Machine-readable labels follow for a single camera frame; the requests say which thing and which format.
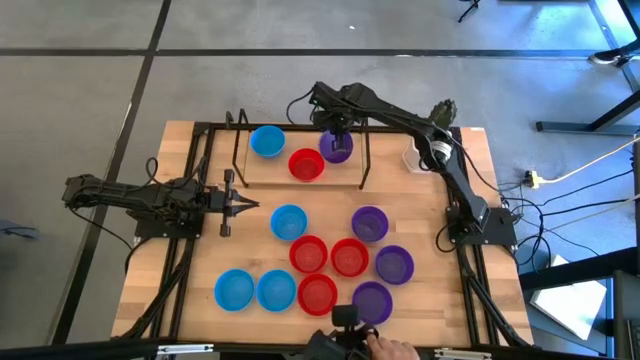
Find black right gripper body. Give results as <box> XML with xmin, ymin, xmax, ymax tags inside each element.
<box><xmin>310</xmin><ymin>107</ymin><xmax>358</xmax><ymax>135</ymax></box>

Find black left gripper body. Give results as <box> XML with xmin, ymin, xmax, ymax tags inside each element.
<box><xmin>205</xmin><ymin>168</ymin><xmax>237</xmax><ymax>238</ymax></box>

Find purple plastic mini bowl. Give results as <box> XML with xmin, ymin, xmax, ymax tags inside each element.
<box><xmin>317</xmin><ymin>128</ymin><xmax>355</xmax><ymax>165</ymax></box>
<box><xmin>374</xmin><ymin>244</ymin><xmax>416</xmax><ymax>286</ymax></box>
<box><xmin>350</xmin><ymin>205</ymin><xmax>390</xmax><ymax>244</ymax></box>
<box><xmin>351</xmin><ymin>280</ymin><xmax>394</xmax><ymax>326</ymax></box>

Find red plastic mini bowl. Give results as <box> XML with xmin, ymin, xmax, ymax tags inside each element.
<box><xmin>288</xmin><ymin>234</ymin><xmax>330</xmax><ymax>275</ymax></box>
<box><xmin>287</xmin><ymin>147</ymin><xmax>327</xmax><ymax>183</ymax></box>
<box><xmin>296</xmin><ymin>272</ymin><xmax>339</xmax><ymax>318</ymax></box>
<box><xmin>329</xmin><ymin>237</ymin><xmax>371</xmax><ymax>279</ymax></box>

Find blue plastic mini bowl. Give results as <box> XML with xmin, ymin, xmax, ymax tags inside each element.
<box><xmin>213</xmin><ymin>268</ymin><xmax>256</xmax><ymax>313</ymax></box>
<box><xmin>249</xmin><ymin>124</ymin><xmax>287</xmax><ymax>160</ymax></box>
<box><xmin>269</xmin><ymin>203</ymin><xmax>310</xmax><ymax>243</ymax></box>
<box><xmin>255</xmin><ymin>268</ymin><xmax>298</xmax><ymax>314</ymax></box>

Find green cactus in white pot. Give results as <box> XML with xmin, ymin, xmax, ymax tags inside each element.
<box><xmin>402</xmin><ymin>98</ymin><xmax>459</xmax><ymax>175</ymax></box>

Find black stand foot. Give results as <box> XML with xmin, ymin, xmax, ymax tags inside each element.
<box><xmin>457</xmin><ymin>0</ymin><xmax>482</xmax><ymax>24</ymax></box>

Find person's hand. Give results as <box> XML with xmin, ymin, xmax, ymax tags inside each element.
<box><xmin>367</xmin><ymin>333</ymin><xmax>422</xmax><ymax>360</ymax></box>

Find white sheet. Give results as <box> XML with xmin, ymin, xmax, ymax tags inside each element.
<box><xmin>529</xmin><ymin>253</ymin><xmax>609</xmax><ymax>342</ymax></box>

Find person's shoe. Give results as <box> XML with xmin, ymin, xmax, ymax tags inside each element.
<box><xmin>588</xmin><ymin>40</ymin><xmax>640</xmax><ymax>69</ymax></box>

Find black desk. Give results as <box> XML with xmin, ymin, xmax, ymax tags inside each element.
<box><xmin>518</xmin><ymin>247</ymin><xmax>640</xmax><ymax>360</ymax></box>

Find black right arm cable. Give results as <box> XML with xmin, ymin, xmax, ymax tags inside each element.
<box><xmin>285</xmin><ymin>89</ymin><xmax>316</xmax><ymax>126</ymax></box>

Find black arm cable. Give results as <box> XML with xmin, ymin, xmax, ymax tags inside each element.
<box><xmin>285</xmin><ymin>89</ymin><xmax>316</xmax><ymax>126</ymax></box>
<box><xmin>144</xmin><ymin>156</ymin><xmax>161</xmax><ymax>187</ymax></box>

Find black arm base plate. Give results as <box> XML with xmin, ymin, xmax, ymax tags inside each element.
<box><xmin>446</xmin><ymin>205</ymin><xmax>518</xmax><ymax>247</ymax></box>
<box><xmin>133</xmin><ymin>218</ymin><xmax>206</xmax><ymax>240</ymax></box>

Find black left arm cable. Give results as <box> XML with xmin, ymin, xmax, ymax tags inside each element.
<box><xmin>144</xmin><ymin>156</ymin><xmax>161</xmax><ymax>187</ymax></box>

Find silver metal bracket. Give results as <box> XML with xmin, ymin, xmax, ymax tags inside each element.
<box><xmin>156</xmin><ymin>343</ymin><xmax>215</xmax><ymax>357</ymax></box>
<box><xmin>433</xmin><ymin>347</ymin><xmax>494</xmax><ymax>360</ymax></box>

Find yellow extension cord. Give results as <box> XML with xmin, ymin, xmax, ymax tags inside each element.
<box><xmin>523</xmin><ymin>135</ymin><xmax>640</xmax><ymax>189</ymax></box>

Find black aluminium rig frame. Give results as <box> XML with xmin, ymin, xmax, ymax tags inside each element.
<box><xmin>0</xmin><ymin>121</ymin><xmax>640</xmax><ymax>360</ymax></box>

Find black table leg frame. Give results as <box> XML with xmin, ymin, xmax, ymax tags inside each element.
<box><xmin>535</xmin><ymin>0</ymin><xmax>640</xmax><ymax>137</ymax></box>

